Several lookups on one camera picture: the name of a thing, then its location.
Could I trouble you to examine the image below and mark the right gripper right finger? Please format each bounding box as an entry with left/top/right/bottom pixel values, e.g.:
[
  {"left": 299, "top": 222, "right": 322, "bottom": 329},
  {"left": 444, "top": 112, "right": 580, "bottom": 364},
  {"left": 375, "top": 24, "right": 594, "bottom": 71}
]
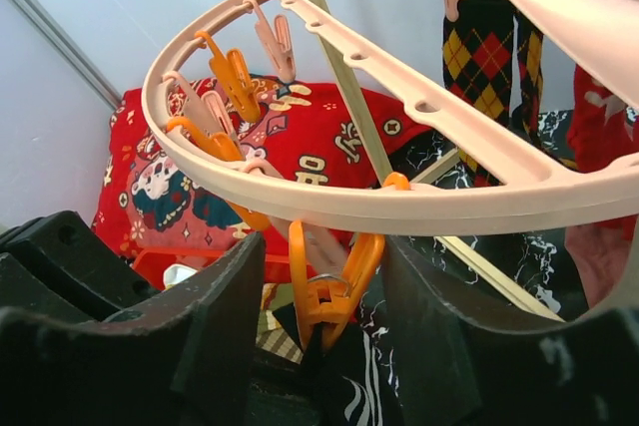
[{"left": 381, "top": 236, "right": 638, "bottom": 425}]

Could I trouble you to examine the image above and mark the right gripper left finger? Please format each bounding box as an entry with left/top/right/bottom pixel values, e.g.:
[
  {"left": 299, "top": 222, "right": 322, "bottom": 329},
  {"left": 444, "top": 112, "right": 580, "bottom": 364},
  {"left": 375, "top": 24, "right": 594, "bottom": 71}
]
[{"left": 1, "top": 211, "right": 265, "bottom": 425}]

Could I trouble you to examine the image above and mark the black white sock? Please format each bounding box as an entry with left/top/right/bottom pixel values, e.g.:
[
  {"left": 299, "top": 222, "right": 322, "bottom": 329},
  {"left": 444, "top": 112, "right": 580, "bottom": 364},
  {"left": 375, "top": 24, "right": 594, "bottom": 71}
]
[{"left": 301, "top": 293, "right": 404, "bottom": 425}]

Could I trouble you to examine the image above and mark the orange clothes clip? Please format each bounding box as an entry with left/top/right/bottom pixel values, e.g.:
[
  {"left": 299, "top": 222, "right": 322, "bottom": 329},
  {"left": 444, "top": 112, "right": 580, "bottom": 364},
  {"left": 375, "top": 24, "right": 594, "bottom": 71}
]
[{"left": 289, "top": 220, "right": 385, "bottom": 351}]

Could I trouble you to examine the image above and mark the pink round clip hanger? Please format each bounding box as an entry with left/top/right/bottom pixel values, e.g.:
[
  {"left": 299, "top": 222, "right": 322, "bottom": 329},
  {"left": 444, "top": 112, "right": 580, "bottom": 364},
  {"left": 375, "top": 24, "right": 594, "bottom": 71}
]
[{"left": 143, "top": 0, "right": 638, "bottom": 235}]

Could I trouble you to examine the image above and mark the red plastic basket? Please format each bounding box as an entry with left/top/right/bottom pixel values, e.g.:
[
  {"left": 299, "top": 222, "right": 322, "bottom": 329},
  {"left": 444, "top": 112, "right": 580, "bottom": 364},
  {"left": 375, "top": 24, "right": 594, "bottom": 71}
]
[{"left": 133, "top": 246, "right": 291, "bottom": 290}]

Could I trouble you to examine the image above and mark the red cartoon print pillow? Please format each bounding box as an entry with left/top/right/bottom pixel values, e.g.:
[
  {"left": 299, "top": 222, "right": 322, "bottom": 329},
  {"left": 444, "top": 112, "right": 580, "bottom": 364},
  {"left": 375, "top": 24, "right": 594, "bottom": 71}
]
[{"left": 90, "top": 75, "right": 435, "bottom": 267}]

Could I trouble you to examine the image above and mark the pink sock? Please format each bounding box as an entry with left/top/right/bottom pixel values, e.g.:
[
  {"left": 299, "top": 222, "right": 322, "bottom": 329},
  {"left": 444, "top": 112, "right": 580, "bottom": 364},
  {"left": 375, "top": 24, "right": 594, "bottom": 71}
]
[{"left": 564, "top": 215, "right": 638, "bottom": 308}]

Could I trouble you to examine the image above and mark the red patterned sock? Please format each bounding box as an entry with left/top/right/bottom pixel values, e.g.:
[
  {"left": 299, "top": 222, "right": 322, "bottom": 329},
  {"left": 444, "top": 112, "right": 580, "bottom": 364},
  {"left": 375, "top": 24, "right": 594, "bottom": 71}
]
[{"left": 565, "top": 63, "right": 639, "bottom": 242}]

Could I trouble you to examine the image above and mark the black argyle sock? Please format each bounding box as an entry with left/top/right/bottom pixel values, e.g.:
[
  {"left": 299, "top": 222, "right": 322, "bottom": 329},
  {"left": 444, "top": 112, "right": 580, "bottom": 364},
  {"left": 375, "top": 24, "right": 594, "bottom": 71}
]
[{"left": 441, "top": 0, "right": 545, "bottom": 188}]

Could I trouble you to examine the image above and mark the wooden drying rack frame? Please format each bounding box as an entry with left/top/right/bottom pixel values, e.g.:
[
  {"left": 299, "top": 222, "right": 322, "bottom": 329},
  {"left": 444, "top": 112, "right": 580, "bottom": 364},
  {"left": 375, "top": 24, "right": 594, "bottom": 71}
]
[{"left": 310, "top": 0, "right": 564, "bottom": 321}]

